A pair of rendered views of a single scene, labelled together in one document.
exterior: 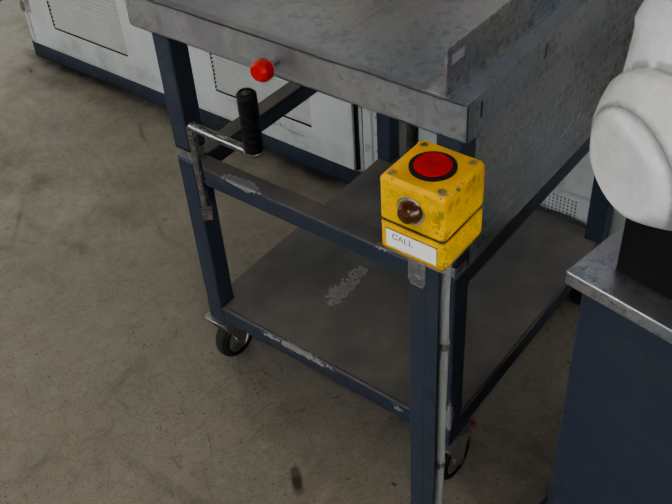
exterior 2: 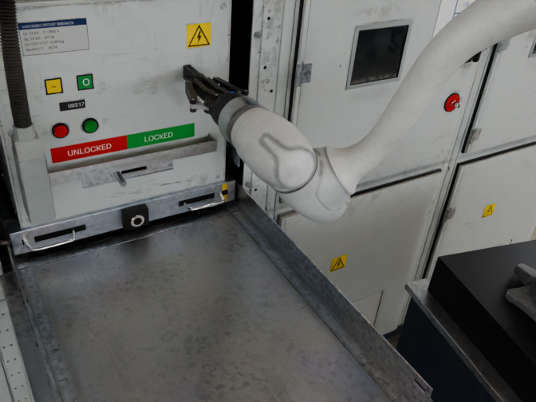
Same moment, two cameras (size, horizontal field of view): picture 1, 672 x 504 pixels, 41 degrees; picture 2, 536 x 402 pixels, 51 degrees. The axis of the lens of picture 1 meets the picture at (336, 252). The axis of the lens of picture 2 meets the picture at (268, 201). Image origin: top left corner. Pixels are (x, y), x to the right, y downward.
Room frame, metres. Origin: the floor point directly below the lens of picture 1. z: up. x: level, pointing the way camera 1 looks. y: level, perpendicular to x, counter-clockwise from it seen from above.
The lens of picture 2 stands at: (1.08, 0.53, 1.69)
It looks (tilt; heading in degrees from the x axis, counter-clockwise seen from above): 34 degrees down; 286
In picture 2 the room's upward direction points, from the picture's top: 5 degrees clockwise
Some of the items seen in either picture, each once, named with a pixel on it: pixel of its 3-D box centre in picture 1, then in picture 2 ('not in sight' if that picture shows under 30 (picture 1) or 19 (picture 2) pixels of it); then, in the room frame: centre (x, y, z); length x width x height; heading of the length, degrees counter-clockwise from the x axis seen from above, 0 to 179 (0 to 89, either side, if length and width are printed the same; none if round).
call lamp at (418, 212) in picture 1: (407, 214); not in sight; (0.71, -0.07, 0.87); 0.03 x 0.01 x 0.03; 50
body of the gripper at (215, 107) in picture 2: not in sight; (226, 107); (1.45, -0.39, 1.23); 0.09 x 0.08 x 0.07; 140
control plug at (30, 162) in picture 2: not in sight; (33, 175); (1.77, -0.20, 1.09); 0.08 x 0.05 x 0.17; 139
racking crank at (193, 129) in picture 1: (226, 160); not in sight; (1.19, 0.16, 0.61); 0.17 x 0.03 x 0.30; 49
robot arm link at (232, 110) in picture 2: not in sight; (244, 123); (1.39, -0.34, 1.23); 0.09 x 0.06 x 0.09; 50
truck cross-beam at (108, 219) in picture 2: not in sight; (130, 209); (1.69, -0.41, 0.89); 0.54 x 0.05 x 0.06; 49
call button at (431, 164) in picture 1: (433, 168); not in sight; (0.74, -0.10, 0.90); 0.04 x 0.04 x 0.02
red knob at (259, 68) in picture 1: (266, 67); not in sight; (1.12, 0.08, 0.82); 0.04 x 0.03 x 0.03; 140
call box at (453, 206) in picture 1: (432, 205); not in sight; (0.74, -0.10, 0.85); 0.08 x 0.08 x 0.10; 50
